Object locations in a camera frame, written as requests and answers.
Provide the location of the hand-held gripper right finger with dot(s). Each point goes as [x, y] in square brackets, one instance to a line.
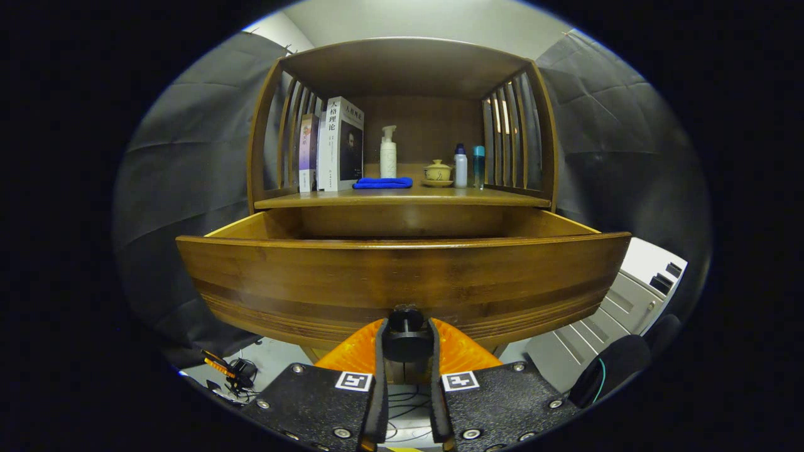
[436, 402]

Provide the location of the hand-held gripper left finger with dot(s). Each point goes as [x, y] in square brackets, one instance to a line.
[381, 402]

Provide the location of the wooden drawer with black knob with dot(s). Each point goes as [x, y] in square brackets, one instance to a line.
[314, 276]

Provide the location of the wooden countertop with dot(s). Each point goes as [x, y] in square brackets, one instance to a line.
[408, 194]

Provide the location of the white metal cabinet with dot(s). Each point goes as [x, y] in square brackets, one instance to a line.
[628, 295]

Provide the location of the wooden cabinet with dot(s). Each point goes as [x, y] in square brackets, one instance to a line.
[414, 69]

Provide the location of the orange and black tool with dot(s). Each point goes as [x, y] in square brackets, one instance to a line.
[220, 365]

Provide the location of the blue folded cloth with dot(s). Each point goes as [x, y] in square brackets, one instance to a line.
[383, 182]

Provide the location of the beige lidded teacup with saucer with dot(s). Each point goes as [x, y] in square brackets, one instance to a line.
[437, 172]

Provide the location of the white bottle with blue cap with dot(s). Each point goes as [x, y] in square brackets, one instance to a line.
[461, 169]

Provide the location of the clear bottle with teal cap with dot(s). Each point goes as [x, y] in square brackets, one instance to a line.
[478, 169]

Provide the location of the white pump bottle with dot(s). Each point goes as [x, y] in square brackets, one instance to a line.
[388, 160]

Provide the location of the purple book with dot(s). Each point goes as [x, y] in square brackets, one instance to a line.
[308, 150]

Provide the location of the white book with portrait cover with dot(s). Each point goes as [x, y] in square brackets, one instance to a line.
[330, 144]

